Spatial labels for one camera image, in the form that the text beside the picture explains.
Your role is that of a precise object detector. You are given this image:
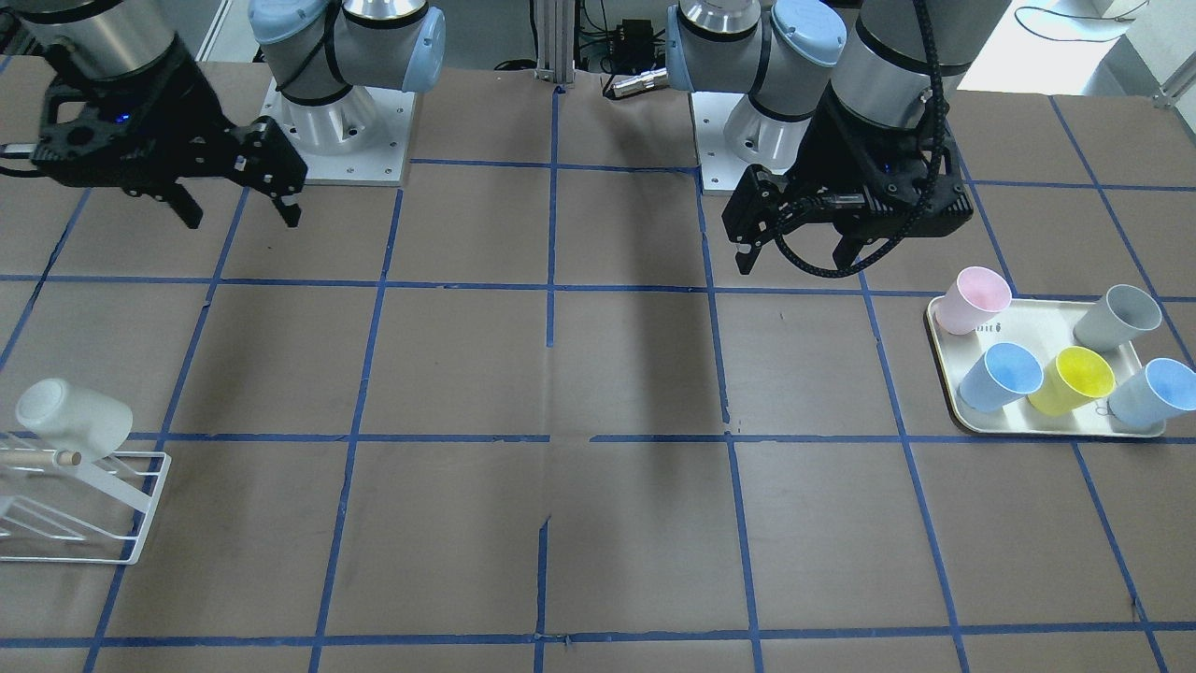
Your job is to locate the aluminium frame post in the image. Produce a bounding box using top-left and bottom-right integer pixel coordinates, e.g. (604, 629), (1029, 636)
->
(533, 0), (576, 90)

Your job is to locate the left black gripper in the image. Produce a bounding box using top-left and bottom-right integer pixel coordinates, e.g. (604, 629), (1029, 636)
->
(721, 93), (974, 274)

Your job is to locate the grey plastic cup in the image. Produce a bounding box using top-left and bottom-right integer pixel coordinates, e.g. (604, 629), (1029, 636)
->
(1073, 285), (1163, 351)

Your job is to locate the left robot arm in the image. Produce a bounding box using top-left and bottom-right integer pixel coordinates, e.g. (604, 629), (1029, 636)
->
(665, 1), (1008, 279)

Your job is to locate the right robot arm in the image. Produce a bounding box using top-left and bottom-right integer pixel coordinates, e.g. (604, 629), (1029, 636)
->
(4, 1), (446, 230)

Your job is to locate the blue plastic cup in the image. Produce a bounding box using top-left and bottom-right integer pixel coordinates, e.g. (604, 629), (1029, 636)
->
(957, 342), (1044, 412)

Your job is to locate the pink plastic cup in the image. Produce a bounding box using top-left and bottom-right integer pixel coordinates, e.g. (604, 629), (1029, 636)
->
(933, 265), (1013, 336)

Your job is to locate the cream plastic tray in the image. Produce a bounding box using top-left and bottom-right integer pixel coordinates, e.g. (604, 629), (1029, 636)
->
(925, 296), (1167, 438)

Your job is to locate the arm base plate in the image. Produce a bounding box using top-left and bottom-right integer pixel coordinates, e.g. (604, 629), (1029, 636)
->
(261, 81), (420, 186)
(690, 92), (804, 197)

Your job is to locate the yellow plastic cup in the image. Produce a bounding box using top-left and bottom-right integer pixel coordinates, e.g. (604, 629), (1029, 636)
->
(1029, 345), (1118, 416)

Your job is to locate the white wire cup rack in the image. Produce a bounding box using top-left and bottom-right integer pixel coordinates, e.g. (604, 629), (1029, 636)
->
(1, 432), (172, 564)

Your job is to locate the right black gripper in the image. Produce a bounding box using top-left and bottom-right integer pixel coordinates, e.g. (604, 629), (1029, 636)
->
(30, 42), (307, 230)

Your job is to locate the pale green white cup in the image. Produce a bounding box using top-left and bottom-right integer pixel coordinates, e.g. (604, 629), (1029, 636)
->
(14, 378), (133, 463)

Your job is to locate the light blue cup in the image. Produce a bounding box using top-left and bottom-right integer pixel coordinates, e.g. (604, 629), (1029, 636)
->
(1109, 357), (1195, 427)

